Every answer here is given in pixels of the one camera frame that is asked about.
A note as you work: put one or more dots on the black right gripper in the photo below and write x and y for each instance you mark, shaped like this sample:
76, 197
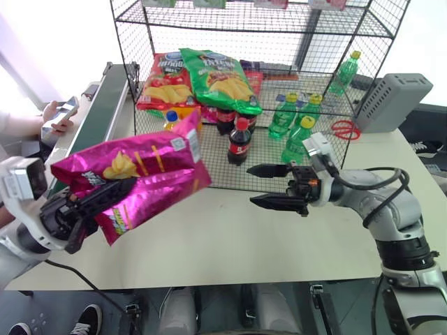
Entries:
303, 183

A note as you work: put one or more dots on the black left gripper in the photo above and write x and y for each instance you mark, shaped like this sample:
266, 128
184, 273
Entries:
57, 216

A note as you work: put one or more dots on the pink chips bag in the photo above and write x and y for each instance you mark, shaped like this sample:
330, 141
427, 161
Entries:
209, 115
157, 174

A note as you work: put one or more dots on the silver smartphone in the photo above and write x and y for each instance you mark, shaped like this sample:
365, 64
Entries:
68, 108

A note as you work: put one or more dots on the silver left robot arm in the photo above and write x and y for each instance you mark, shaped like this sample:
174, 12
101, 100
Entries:
14, 265

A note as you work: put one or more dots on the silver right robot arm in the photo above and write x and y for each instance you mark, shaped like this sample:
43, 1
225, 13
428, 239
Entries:
401, 209

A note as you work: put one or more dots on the green conveyor belt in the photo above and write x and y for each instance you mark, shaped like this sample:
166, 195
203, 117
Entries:
101, 104

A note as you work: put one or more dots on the person's bare hand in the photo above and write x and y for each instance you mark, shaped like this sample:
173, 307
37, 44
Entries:
49, 115

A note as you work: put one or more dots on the green soda bottle yellow cap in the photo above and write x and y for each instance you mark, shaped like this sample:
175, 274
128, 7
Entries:
344, 75
311, 108
297, 143
281, 120

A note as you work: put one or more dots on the cola bottle red cap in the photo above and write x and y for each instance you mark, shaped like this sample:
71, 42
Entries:
249, 122
239, 146
225, 120

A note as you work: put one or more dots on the red scissors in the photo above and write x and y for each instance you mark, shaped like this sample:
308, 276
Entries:
349, 130

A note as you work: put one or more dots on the black white sneaker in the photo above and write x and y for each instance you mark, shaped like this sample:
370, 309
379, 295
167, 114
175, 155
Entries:
21, 329
87, 317

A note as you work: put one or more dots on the small red snack packet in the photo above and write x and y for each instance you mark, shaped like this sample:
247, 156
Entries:
254, 82

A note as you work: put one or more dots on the green chips bag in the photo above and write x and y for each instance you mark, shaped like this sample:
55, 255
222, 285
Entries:
216, 80

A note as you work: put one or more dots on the dark purple snack packet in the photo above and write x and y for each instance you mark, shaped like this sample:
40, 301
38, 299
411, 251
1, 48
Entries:
253, 64

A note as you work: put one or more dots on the orange juice bottle blue cap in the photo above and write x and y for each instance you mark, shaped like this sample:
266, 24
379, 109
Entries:
171, 117

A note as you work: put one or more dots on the grey rounded shape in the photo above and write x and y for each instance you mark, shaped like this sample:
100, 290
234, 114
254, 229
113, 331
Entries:
276, 312
178, 310

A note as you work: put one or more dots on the grey vented box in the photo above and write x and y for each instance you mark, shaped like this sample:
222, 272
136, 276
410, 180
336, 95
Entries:
391, 101

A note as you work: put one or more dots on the red chips bag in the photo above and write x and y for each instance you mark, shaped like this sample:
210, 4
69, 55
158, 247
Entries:
164, 87

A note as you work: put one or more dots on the pink white packet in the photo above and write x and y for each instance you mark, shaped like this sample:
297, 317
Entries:
328, 4

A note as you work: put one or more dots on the green packet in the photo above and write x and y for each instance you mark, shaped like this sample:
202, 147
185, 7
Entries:
159, 3
209, 3

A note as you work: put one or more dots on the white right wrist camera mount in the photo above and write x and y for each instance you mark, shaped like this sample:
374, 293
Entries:
319, 143

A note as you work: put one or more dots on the black upright post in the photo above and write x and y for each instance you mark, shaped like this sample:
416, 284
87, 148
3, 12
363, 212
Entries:
307, 38

